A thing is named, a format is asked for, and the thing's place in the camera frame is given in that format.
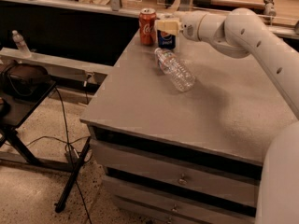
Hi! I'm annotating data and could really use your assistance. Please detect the black cable on floor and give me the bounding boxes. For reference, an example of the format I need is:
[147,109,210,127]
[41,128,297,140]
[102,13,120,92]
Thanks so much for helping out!
[24,87,93,224]

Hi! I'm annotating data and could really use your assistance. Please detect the grey metal ledge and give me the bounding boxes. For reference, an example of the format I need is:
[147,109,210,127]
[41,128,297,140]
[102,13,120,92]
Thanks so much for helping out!
[0,48,113,84]

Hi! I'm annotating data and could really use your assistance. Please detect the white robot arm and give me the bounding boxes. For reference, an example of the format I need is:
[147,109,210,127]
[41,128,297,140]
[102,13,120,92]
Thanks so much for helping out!
[154,8,299,224]

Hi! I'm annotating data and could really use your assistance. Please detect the dark bag on side table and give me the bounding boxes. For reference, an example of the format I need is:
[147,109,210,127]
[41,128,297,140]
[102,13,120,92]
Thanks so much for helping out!
[0,61,51,97]

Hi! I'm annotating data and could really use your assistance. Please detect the clear plastic water bottle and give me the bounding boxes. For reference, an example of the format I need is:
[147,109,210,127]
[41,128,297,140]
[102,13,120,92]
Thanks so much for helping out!
[154,48,195,92]

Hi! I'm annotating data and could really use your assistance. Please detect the top drawer metal knob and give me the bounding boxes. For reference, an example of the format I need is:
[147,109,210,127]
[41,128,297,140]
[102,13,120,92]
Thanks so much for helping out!
[178,174,188,186]

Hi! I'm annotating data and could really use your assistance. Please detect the red coke can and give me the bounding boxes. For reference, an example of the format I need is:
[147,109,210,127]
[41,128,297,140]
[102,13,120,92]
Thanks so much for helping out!
[139,7,157,46]

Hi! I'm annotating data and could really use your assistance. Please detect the grey drawer cabinet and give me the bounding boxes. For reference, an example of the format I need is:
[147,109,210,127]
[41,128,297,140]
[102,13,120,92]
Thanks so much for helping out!
[81,38,294,224]

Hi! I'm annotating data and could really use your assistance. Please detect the blue pepsi can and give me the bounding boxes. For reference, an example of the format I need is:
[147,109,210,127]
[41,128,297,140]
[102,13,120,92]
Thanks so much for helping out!
[156,29,176,49]

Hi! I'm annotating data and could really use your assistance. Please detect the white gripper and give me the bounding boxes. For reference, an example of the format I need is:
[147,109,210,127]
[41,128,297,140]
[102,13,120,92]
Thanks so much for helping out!
[155,11,206,42]

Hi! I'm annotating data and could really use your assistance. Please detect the small bottle on ledge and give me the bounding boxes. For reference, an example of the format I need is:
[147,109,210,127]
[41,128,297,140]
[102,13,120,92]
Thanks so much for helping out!
[12,30,32,58]

